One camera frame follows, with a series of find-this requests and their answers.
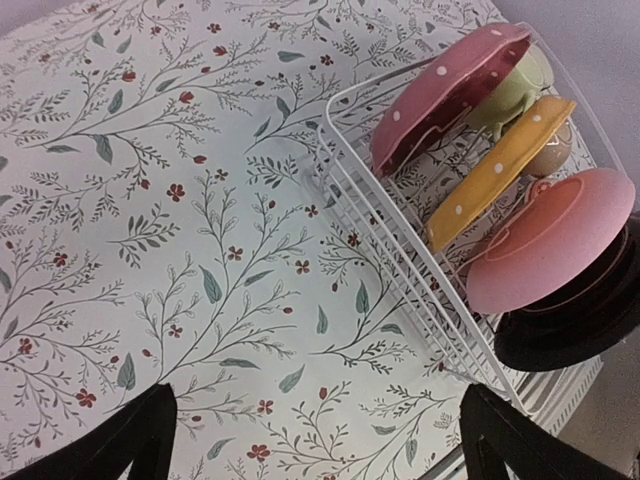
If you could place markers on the black rimmed white plate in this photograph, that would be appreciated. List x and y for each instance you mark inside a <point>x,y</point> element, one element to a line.
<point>582,319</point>

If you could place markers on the floral tablecloth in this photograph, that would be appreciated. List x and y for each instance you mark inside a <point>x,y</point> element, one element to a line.
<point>159,224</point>

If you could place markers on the pink bear plate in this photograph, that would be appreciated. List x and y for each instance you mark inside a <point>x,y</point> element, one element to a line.
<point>550,241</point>

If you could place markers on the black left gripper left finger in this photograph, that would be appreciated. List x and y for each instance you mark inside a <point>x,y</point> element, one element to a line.
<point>139,438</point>

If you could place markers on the light green mug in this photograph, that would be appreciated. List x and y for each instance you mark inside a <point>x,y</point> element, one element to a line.
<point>514,95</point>

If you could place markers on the white wire dish rack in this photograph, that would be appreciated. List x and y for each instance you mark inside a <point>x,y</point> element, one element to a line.
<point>388,215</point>

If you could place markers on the beige ceramic bowl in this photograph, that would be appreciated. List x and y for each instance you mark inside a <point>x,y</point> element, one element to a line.
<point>553,155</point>

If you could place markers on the maroon polka dot plate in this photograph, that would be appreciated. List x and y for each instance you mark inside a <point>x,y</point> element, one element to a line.
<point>451,86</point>

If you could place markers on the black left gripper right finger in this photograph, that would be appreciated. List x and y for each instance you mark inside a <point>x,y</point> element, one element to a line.
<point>498,439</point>

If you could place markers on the yellow polka dot plate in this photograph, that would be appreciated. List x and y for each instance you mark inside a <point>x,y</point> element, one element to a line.
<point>497,170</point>

